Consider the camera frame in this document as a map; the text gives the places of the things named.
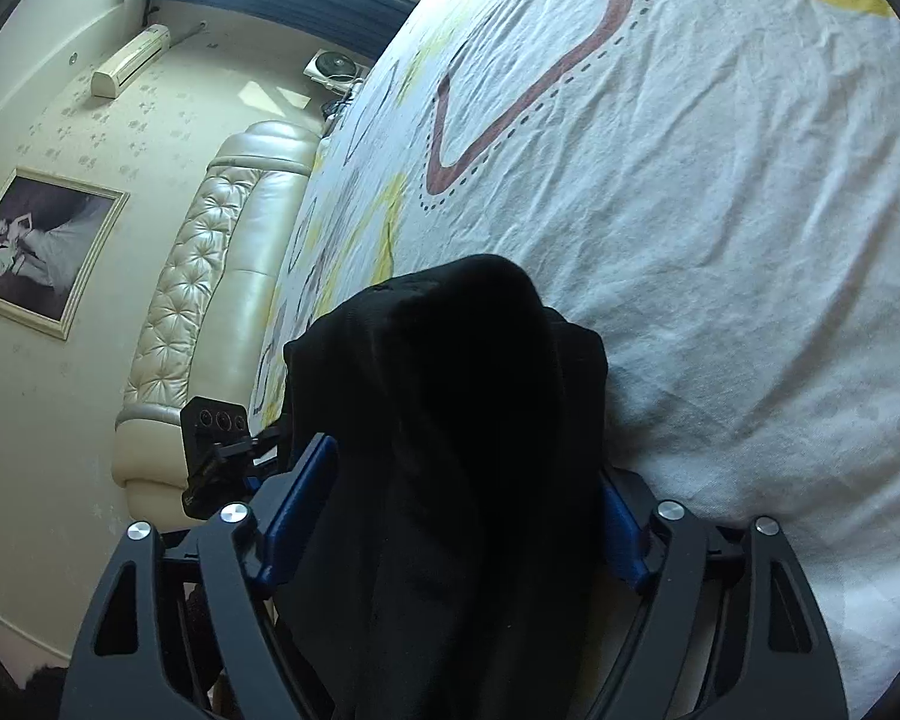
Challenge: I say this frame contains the white air conditioner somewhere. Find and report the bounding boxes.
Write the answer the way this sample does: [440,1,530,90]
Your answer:
[90,24,173,100]

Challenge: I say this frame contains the cream leather headboard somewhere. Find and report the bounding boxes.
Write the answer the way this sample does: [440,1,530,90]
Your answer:
[112,120,323,535]

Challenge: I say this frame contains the white desk fan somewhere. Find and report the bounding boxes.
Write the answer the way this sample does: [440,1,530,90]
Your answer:
[304,47,367,89]

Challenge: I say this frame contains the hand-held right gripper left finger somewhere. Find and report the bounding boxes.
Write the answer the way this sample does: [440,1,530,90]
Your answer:
[60,431,342,720]

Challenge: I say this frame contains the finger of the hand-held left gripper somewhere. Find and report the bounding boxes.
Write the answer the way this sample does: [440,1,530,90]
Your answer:
[211,420,296,461]
[240,456,291,488]

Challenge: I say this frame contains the patterned bed sheet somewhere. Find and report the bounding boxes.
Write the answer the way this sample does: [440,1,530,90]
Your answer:
[247,0,900,720]

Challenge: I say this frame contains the black pants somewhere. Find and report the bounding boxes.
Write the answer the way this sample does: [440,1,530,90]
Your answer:
[274,253,650,720]

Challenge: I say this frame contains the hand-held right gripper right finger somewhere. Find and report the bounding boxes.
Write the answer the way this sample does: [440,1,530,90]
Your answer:
[596,465,848,720]

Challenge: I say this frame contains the framed wall photo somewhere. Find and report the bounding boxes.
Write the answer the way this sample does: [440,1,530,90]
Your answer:
[0,166,131,341]

